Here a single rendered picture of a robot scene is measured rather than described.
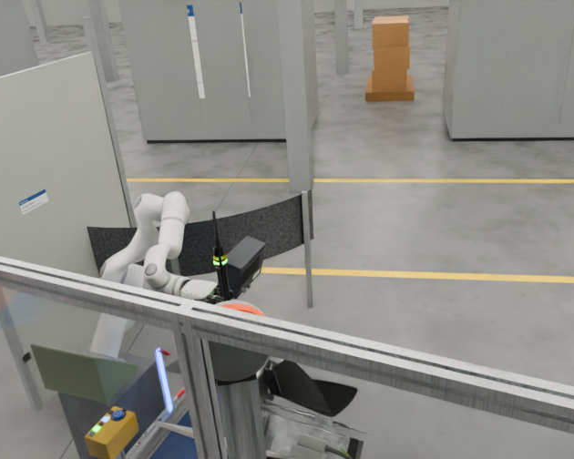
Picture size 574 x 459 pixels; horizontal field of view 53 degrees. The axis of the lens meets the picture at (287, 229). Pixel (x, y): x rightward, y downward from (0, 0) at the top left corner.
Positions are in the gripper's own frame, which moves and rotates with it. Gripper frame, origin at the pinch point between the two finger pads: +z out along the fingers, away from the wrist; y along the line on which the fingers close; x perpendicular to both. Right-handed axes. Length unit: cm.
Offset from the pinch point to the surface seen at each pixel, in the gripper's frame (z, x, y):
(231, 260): -35, -26, -60
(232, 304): 42, 45, 58
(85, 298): 21, 52, 73
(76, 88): -178, 32, -131
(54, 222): -179, -40, -88
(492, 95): 19, -89, -614
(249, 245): -34, -26, -76
